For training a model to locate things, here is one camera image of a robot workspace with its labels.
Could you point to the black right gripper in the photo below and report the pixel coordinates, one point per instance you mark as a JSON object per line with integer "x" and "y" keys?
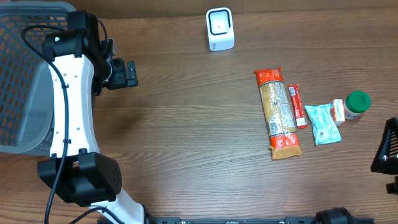
{"x": 390, "y": 149}

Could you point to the white barcode scanner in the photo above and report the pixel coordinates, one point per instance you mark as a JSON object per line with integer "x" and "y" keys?
{"x": 219, "y": 23}

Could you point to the red sachet stick packet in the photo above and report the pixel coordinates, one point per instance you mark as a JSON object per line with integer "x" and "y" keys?
{"x": 297, "y": 106}

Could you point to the teal wet wipes packet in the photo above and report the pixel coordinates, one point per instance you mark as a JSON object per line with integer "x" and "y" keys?
{"x": 324, "y": 128}

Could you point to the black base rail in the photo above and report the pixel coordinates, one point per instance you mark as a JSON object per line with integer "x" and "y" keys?
{"x": 286, "y": 220}

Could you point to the green lid jar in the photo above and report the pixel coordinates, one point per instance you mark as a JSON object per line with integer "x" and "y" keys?
{"x": 356, "y": 103}

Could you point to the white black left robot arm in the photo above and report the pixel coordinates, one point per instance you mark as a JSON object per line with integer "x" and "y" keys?
{"x": 81, "y": 65}

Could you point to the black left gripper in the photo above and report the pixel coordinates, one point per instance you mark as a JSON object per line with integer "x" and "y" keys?
{"x": 130, "y": 73}

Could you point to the orange spaghetti pasta packet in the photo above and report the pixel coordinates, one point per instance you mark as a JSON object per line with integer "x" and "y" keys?
{"x": 283, "y": 138}

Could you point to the grey plastic mesh basket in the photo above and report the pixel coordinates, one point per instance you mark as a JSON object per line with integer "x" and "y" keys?
{"x": 26, "y": 83}

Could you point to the orange Kleenex tissue pack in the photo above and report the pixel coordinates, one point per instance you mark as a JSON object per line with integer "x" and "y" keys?
{"x": 337, "y": 111}

